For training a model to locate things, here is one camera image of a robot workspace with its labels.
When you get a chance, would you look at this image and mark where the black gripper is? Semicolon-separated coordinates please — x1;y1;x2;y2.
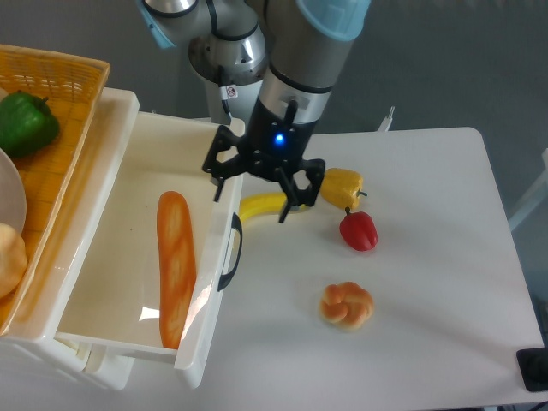
202;98;325;223

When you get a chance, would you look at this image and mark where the long orange bread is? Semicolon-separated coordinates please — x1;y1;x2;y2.
157;191;197;349

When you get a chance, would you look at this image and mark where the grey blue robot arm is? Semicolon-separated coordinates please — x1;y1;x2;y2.
137;1;369;216

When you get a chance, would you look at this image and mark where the knotted round bread roll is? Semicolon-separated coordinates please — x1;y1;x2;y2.
319;282;375;331

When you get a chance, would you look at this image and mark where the white open upper drawer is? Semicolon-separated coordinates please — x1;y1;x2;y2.
57;113;242;388

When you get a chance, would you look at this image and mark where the round bread in basket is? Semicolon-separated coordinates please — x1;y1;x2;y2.
1;223;28;298

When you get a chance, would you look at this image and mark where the white drawer cabinet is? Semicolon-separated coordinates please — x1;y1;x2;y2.
1;88;140;390

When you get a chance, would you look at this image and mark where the yellow banana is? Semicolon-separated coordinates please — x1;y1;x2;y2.
239;192;287;223

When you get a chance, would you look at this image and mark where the yellow bell pepper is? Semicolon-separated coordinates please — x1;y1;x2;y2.
320;168;366;210

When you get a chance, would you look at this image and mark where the red bell pepper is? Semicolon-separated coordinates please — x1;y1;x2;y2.
339;207;378;252

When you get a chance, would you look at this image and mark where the yellow woven basket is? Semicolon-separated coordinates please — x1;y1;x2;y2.
1;45;110;335

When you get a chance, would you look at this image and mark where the green bell pepper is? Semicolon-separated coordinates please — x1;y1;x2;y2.
1;91;60;158

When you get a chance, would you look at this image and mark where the white plate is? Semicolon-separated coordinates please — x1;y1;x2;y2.
0;151;27;234

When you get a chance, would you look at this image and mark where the black device at edge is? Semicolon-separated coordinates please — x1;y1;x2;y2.
516;347;547;392

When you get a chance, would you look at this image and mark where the black drawer handle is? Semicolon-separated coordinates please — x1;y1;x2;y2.
217;213;243;292

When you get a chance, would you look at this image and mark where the white frame at right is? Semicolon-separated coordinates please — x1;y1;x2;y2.
508;149;547;231

